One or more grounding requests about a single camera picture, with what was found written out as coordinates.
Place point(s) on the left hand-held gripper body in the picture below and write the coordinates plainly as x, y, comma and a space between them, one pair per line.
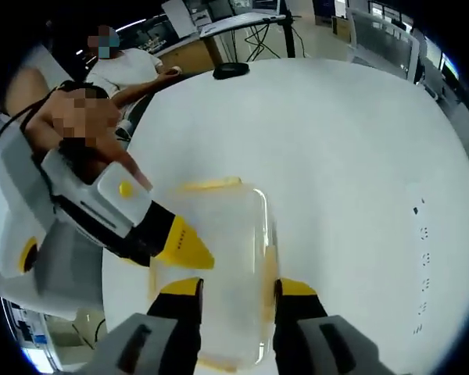
109, 195

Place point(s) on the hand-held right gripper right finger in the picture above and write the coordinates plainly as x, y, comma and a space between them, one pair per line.
308, 340

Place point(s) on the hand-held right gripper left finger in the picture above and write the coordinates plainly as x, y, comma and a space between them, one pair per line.
160, 340

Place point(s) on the clear container with yellow buckle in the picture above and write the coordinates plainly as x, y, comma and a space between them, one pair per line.
226, 250

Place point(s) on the white power socket strip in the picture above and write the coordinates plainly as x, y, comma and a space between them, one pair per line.
424, 265

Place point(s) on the black oval pad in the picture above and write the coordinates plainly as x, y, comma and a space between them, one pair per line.
230, 70

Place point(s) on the white desk with black legs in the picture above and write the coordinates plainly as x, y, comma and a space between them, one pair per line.
242, 19

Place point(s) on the computer monitor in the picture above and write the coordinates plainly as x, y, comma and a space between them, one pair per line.
379, 39

